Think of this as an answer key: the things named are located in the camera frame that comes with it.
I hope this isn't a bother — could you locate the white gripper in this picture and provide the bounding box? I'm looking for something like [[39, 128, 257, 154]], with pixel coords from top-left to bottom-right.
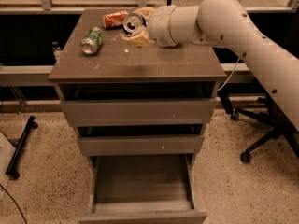
[[122, 6, 177, 48]]

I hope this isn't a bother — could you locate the dark pepsi can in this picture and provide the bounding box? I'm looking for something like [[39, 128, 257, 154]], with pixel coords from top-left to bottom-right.
[[123, 12, 146, 34]]

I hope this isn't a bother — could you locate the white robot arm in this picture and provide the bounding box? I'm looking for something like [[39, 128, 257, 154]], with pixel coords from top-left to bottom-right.
[[123, 0, 299, 129]]

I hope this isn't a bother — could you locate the orange soda can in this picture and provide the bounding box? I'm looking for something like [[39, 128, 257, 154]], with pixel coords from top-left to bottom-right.
[[102, 10, 128, 29]]

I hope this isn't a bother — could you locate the green soda can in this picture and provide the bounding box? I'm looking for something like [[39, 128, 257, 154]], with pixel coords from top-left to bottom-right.
[[80, 27, 104, 55]]

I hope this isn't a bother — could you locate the grey drawer cabinet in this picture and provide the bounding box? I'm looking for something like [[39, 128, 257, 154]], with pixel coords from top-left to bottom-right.
[[48, 7, 228, 224]]

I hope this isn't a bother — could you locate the grey top drawer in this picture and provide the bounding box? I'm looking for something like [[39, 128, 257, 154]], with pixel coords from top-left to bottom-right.
[[61, 99, 215, 127]]

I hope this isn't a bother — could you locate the grey middle drawer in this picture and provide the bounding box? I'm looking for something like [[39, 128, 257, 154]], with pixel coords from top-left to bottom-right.
[[78, 135, 204, 156]]

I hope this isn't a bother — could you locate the grey open bottom drawer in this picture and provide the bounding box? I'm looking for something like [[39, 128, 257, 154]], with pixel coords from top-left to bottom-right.
[[78, 154, 207, 224]]

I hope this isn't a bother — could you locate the black office chair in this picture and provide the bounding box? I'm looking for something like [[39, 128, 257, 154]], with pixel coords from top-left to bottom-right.
[[231, 12, 299, 164]]

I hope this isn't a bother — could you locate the white board on floor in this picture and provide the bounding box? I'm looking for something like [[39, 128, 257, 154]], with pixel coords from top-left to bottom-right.
[[0, 133, 15, 201]]

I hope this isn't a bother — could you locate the black wheeled stand leg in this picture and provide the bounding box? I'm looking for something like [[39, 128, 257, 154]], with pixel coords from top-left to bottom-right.
[[6, 116, 38, 179]]

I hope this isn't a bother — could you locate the white cable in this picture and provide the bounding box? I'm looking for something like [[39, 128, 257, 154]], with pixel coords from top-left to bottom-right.
[[218, 57, 241, 92]]

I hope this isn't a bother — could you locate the black floor cable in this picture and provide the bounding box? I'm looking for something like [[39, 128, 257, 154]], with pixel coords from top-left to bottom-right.
[[0, 182, 29, 224]]

